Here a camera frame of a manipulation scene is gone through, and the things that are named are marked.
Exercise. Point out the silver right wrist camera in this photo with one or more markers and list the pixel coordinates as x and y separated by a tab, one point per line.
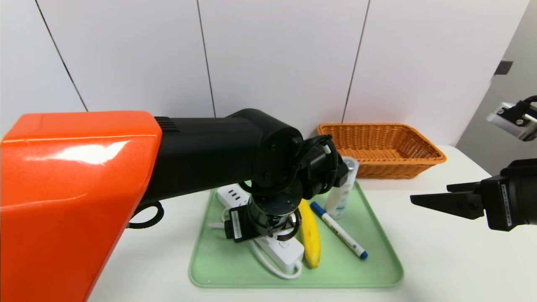
509	121

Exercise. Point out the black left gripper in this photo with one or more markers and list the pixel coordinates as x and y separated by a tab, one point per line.
236	225

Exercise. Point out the dark wall fixture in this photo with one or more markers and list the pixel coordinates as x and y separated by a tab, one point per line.
503	68

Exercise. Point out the white marker with blue cap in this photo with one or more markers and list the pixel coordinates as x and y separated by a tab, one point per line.
337	230

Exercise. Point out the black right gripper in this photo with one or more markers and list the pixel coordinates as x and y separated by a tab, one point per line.
501	204

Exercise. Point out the orange wicker basket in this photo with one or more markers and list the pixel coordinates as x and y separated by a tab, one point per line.
377	167

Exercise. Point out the light green plastic tray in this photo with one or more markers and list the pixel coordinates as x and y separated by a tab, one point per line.
226	264

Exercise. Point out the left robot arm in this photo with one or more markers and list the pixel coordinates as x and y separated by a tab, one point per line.
75	188

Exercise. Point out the yellow banana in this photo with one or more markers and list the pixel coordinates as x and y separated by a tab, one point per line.
311	239

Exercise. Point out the white bottle with clear cap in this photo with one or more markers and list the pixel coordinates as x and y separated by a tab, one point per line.
340	203

